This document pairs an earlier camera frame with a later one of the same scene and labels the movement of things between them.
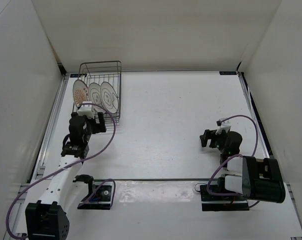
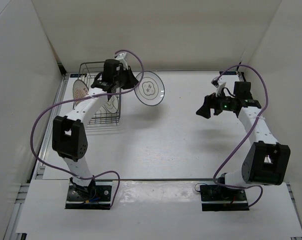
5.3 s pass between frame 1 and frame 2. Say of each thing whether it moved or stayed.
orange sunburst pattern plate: stayed
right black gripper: moved
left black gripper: moved
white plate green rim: moved
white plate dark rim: stayed
